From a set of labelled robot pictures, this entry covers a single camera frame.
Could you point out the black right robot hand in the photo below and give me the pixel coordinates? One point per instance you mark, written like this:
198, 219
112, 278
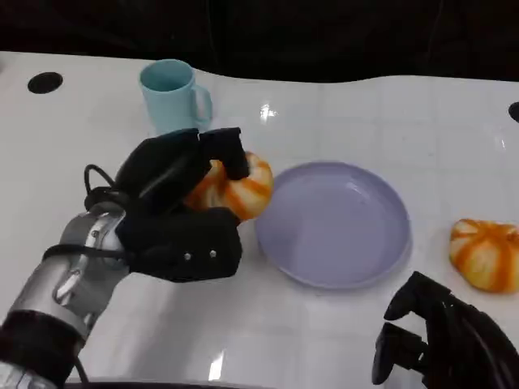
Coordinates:
462, 348

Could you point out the pale green mug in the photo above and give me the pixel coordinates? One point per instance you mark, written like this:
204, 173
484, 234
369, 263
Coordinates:
168, 101

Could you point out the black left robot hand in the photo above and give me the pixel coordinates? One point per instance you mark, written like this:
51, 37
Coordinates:
162, 170

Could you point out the black round table grommet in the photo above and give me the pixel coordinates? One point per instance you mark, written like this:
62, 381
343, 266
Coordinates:
45, 83
514, 111

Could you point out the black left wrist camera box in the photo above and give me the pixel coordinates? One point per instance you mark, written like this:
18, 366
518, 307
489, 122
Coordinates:
190, 243

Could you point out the orange and white bread roll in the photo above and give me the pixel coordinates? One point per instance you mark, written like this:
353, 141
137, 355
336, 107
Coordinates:
247, 194
486, 255

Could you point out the lilac plate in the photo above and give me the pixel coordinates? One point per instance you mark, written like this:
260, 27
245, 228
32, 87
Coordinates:
336, 231

